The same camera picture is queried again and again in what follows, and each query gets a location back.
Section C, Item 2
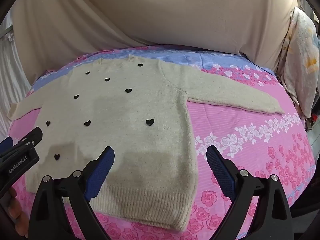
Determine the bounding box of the floral patterned pillow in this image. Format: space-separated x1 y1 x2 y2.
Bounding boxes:
277 8 319 119

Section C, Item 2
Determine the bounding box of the beige curtain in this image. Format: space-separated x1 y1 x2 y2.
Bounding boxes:
12 0 297 83

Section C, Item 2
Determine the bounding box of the beige knit heart sweater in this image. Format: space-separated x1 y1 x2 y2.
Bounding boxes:
8 55 283 231

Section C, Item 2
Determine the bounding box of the pink floral bed sheet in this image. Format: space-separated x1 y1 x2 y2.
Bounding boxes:
8 46 316 239

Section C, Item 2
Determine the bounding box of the white satin curtain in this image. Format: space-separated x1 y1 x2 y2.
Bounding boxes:
1 12 31 139

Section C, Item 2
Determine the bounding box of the left hand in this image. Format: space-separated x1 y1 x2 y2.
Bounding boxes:
8 187 29 238

